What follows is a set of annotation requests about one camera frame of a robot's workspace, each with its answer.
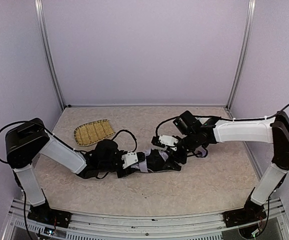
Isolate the lilac folding umbrella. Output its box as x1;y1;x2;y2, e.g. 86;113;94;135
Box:
137;147;208;173

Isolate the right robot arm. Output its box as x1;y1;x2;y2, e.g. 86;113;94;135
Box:
173;110;289;228

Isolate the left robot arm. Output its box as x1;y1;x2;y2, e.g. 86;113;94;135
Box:
0;118;139;226

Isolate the woven bamboo tray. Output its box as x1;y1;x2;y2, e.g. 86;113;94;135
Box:
73;119;115;147

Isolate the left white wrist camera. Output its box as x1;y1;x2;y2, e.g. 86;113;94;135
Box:
121;152;145;169

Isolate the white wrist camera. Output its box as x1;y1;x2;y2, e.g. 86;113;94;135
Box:
121;152;145;169
151;134;179;148

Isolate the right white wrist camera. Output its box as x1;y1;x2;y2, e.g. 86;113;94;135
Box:
151;134;179;148

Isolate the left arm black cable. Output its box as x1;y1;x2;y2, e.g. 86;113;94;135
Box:
111;129;138;153

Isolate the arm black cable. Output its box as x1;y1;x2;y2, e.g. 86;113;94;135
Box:
154;116;223;137
111;129;138;153

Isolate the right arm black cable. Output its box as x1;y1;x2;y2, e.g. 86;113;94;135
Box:
154;116;223;137

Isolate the front aluminium rail base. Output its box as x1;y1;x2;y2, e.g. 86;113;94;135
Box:
0;196;289;240

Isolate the right aluminium frame post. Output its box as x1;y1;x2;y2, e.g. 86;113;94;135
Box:
226;0;257;112

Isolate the aluminium frame post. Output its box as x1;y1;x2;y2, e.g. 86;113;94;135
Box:
34;0;66;111
226;0;257;112

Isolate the left aluminium frame post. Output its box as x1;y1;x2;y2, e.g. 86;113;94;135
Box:
34;0;66;111

